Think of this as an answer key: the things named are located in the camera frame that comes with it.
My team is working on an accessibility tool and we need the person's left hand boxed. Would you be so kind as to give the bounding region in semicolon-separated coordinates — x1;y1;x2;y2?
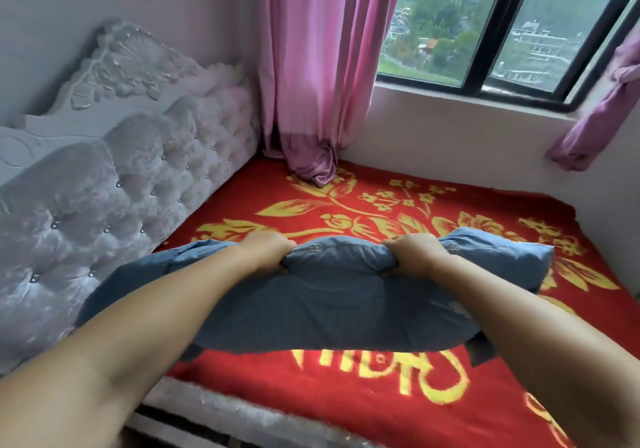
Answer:
235;231;299;276

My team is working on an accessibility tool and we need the person's right hand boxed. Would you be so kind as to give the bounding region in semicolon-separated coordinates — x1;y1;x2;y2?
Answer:
381;233;451;279

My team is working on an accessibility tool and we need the plain blue-grey pillow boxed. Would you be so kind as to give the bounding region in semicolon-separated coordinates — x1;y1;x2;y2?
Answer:
73;226;556;369

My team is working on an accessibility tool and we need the bed with white tufted headboard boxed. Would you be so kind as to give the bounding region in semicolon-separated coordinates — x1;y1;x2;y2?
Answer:
0;17;640;448

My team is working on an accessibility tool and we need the person's left forearm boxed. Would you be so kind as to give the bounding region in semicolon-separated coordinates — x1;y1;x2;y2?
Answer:
0;246;262;448

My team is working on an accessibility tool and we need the person's right forearm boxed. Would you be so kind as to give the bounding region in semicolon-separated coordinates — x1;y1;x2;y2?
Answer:
423;254;640;448

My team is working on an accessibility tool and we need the red yellow floral blanket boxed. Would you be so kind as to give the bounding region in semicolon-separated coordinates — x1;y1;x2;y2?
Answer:
149;154;640;448

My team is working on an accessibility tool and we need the long pink curtain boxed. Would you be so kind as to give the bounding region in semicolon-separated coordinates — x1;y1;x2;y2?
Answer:
257;0;409;188

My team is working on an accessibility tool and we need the tied-up pink curtain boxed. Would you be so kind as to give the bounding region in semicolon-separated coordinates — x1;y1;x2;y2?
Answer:
545;20;640;172

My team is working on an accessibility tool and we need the black framed window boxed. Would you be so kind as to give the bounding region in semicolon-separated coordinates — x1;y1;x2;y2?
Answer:
375;0;640;113

